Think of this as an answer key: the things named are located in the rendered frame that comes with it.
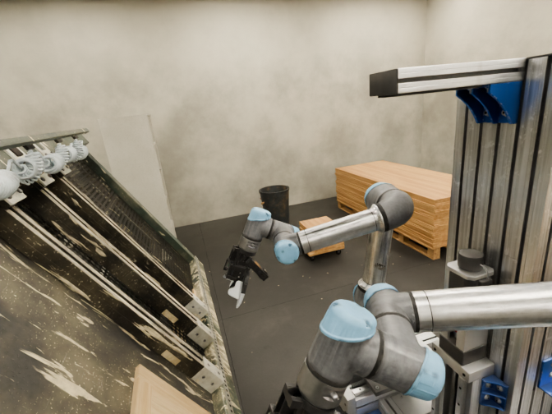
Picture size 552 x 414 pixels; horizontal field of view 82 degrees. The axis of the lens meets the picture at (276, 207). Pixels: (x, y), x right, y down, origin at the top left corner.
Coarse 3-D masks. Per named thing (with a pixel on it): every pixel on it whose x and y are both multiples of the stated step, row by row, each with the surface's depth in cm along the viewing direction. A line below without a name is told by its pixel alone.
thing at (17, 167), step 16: (0, 144) 74; (16, 144) 81; (32, 144) 93; (80, 144) 154; (16, 160) 90; (48, 160) 107; (64, 160) 117; (0, 176) 74; (16, 176) 80; (32, 176) 91; (0, 192) 72
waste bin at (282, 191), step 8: (264, 192) 519; (272, 192) 561; (280, 192) 513; (288, 192) 534; (264, 200) 525; (272, 200) 518; (280, 200) 520; (288, 200) 537; (264, 208) 533; (272, 208) 523; (280, 208) 524; (288, 208) 541; (272, 216) 530; (280, 216) 529; (288, 216) 545
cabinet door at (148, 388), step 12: (144, 372) 100; (144, 384) 96; (156, 384) 101; (168, 384) 107; (132, 396) 91; (144, 396) 92; (156, 396) 98; (168, 396) 102; (180, 396) 107; (132, 408) 87; (144, 408) 89; (156, 408) 94; (168, 408) 98; (180, 408) 103; (192, 408) 108
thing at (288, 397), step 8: (288, 384) 50; (296, 384) 51; (288, 392) 49; (296, 392) 51; (280, 400) 51; (288, 400) 48; (296, 400) 48; (304, 400) 48; (272, 408) 52; (280, 408) 51; (288, 408) 50; (296, 408) 48; (304, 408) 48; (312, 408) 47; (320, 408) 48
